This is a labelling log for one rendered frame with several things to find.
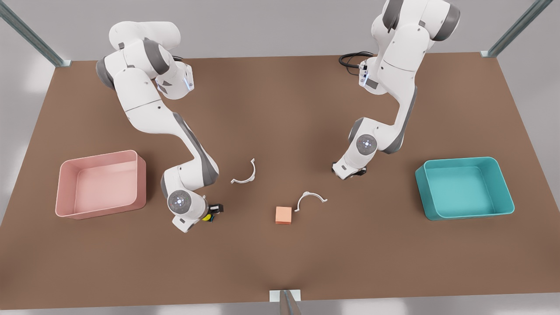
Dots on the orange cube block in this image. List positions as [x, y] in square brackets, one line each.
[283, 215]

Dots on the white curved clip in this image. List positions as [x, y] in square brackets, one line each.
[309, 194]
[250, 177]

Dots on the yellow button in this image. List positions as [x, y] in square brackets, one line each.
[206, 217]

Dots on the pink storage box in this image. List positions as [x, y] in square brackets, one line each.
[101, 186]

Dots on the silver frame post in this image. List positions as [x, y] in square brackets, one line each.
[516, 28]
[286, 302]
[30, 37]

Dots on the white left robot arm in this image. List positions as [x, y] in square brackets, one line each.
[400, 48]

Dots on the blue storage box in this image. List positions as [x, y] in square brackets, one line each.
[464, 189]

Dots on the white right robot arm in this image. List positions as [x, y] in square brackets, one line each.
[144, 105]

